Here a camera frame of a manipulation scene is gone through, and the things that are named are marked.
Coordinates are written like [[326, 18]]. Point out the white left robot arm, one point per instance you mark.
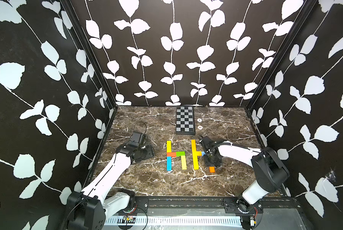
[[90, 208]]

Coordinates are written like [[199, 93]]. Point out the dark yellow block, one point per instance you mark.
[[197, 153]]

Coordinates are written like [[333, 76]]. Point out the small yellow block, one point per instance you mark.
[[183, 161]]

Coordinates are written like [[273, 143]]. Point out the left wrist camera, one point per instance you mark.
[[137, 138]]

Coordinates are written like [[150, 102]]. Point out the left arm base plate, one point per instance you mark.
[[137, 205]]

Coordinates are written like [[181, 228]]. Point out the cyan block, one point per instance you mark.
[[169, 164]]

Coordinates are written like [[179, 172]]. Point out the red block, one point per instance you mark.
[[171, 154]]

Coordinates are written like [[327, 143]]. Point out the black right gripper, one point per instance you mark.
[[217, 163]]

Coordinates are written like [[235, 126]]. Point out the white perforated rail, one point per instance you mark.
[[229, 221]]

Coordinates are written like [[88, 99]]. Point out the checkered board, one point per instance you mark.
[[185, 121]]

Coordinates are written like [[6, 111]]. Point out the green block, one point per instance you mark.
[[180, 153]]

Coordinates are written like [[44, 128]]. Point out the yellow stroke block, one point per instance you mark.
[[168, 146]]

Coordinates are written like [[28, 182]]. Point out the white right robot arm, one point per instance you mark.
[[270, 172]]

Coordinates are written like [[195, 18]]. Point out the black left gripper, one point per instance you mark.
[[150, 152]]

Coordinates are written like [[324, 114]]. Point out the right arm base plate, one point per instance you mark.
[[238, 206]]

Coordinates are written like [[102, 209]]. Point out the long yellow block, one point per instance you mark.
[[193, 144]]

